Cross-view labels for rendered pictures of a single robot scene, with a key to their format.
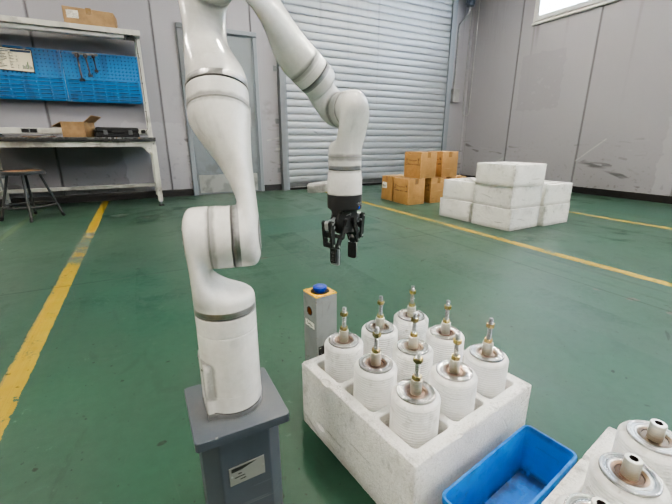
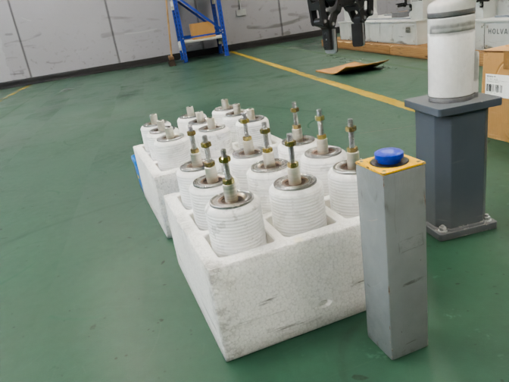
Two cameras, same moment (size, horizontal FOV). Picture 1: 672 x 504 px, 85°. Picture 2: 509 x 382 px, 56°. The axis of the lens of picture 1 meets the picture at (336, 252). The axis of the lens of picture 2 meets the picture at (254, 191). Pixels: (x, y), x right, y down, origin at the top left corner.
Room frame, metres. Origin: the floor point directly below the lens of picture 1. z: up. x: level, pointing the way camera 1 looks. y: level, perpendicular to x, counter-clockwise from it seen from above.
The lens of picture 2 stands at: (1.64, 0.06, 0.54)
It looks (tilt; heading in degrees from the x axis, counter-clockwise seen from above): 21 degrees down; 198
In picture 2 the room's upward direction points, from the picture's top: 9 degrees counter-clockwise
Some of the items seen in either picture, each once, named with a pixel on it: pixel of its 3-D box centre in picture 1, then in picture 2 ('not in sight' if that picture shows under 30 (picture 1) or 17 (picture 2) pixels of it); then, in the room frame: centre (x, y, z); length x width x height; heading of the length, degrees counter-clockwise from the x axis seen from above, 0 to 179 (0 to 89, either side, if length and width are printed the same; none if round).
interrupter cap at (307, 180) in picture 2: (379, 327); (295, 182); (0.87, -0.12, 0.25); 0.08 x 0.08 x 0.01
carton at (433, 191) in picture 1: (429, 188); not in sight; (4.63, -1.17, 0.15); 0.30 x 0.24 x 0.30; 28
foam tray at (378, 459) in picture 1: (409, 403); (279, 239); (0.77, -0.18, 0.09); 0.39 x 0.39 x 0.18; 35
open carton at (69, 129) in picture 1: (78, 126); not in sight; (4.30, 2.85, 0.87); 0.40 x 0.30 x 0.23; 103
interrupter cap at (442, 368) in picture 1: (454, 370); (249, 152); (0.68, -0.25, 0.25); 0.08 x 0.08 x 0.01
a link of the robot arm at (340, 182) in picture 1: (337, 178); not in sight; (0.81, 0.00, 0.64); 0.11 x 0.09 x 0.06; 55
